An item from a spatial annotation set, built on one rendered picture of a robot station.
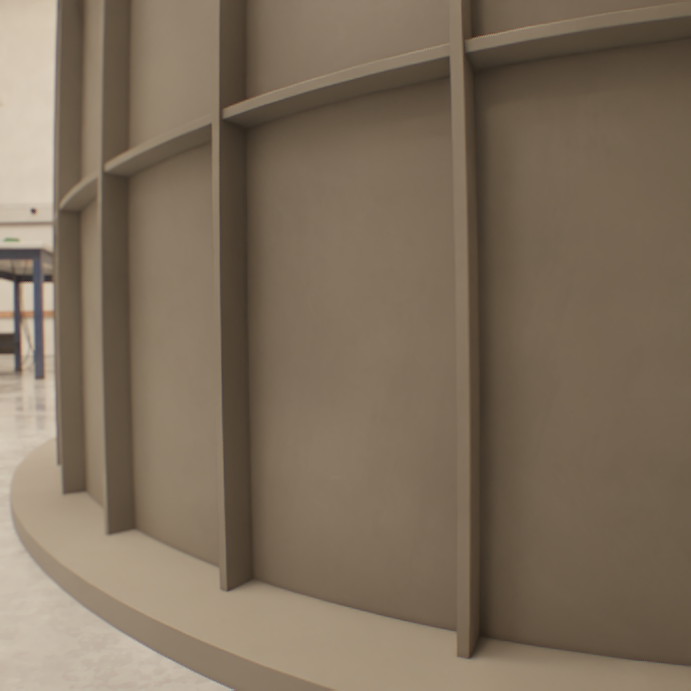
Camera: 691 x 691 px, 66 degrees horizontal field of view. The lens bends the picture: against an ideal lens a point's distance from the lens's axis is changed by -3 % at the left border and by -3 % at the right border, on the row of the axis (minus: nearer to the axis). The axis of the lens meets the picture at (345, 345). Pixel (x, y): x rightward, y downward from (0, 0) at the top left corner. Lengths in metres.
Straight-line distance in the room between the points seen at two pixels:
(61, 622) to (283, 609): 0.18
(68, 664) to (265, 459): 0.20
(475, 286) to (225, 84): 0.26
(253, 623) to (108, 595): 0.13
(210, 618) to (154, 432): 0.21
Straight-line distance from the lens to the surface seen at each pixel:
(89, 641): 0.49
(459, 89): 0.37
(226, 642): 0.41
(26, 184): 6.87
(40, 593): 0.59
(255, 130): 0.48
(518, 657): 0.39
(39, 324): 3.85
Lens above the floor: 0.22
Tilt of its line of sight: 1 degrees down
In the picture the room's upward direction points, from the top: 1 degrees counter-clockwise
